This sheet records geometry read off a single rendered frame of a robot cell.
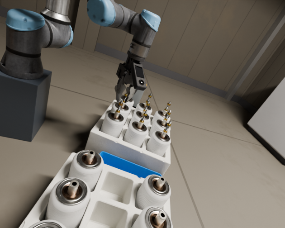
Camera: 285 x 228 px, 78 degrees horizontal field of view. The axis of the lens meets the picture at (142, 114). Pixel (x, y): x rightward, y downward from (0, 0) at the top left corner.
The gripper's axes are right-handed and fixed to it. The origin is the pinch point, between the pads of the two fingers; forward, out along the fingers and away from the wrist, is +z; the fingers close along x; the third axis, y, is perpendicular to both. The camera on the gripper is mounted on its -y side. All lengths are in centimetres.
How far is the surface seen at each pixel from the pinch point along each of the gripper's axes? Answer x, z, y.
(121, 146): -1.7, 17.6, -10.2
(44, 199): 30.1, 16.4, -29.1
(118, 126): -0.1, 11.3, -4.1
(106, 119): 4.6, 10.1, -0.6
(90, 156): 18.7, 7.0, -24.0
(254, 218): -72, 34, -54
